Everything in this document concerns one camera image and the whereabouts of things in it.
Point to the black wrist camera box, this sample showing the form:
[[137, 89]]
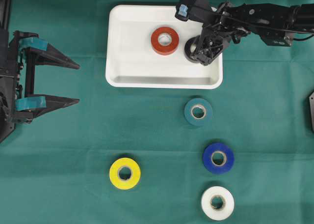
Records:
[[195, 10]]

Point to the blue tape roll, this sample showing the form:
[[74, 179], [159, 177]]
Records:
[[218, 158]]

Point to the white plastic tray case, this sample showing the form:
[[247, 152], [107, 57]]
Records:
[[132, 62]]

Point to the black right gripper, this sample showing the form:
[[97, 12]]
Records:
[[216, 36]]

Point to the teal green tape roll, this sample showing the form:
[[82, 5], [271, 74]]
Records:
[[198, 112]]

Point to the black tape roll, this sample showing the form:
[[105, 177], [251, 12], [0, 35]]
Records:
[[190, 48]]

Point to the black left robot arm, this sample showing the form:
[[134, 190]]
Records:
[[27, 72]]

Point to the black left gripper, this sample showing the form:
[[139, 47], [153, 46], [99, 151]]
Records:
[[12, 106]]

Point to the green table cloth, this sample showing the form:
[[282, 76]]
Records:
[[56, 169]]

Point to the yellow tape roll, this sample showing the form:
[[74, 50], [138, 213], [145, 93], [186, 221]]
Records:
[[124, 173]]

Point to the grey right base plate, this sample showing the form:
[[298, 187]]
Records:
[[311, 107]]

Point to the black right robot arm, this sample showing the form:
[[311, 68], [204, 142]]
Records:
[[276, 25]]

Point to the white tape roll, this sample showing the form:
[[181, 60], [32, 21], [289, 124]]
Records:
[[217, 203]]

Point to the red tape roll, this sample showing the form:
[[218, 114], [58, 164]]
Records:
[[164, 41]]

